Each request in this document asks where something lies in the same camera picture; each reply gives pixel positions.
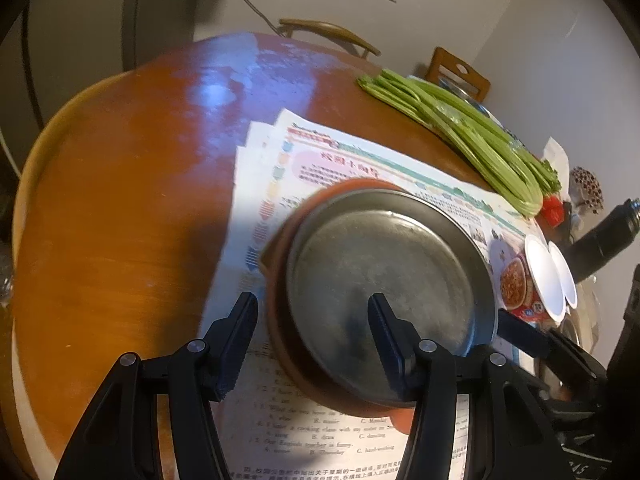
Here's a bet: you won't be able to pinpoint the red instant noodle cup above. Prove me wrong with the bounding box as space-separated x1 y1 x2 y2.
548 241 579 308
500 235 568 322

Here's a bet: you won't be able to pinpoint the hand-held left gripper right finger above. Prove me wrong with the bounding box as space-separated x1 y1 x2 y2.
367 294 568 480

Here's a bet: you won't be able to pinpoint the celery bunch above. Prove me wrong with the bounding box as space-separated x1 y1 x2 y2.
357 69 560 217

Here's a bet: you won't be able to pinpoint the printed newspaper sheets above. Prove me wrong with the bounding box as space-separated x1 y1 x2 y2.
200 108 546 480

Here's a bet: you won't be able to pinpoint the black thermos bottle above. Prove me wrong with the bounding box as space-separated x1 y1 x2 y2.
570 199 640 283

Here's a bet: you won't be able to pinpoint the orange plastic plate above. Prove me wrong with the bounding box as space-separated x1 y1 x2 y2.
260 177 426 436

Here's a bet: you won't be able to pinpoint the polka dot pouch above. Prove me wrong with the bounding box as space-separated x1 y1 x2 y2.
570 166 604 206

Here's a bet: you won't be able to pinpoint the grey refrigerator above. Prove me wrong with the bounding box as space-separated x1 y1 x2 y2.
0 0 151 161

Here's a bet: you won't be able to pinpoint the steel plate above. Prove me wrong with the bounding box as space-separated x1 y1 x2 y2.
286 189 499 408

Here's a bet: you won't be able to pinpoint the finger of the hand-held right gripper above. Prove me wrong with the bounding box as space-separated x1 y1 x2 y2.
497 310 566 361
547 332 608 403

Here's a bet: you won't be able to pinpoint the curved-back wooden chair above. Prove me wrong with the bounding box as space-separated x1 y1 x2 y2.
278 19 381 58

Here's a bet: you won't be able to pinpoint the red tissue pack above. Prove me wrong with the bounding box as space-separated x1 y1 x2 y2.
542 195 571 226

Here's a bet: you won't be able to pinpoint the wooden chair with cutout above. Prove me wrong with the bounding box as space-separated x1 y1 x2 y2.
425 46 491 102

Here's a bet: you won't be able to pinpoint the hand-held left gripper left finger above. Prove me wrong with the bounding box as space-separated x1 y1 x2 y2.
67 291 259 480

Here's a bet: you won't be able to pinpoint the steel basin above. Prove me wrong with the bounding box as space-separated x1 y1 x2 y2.
437 77 501 121

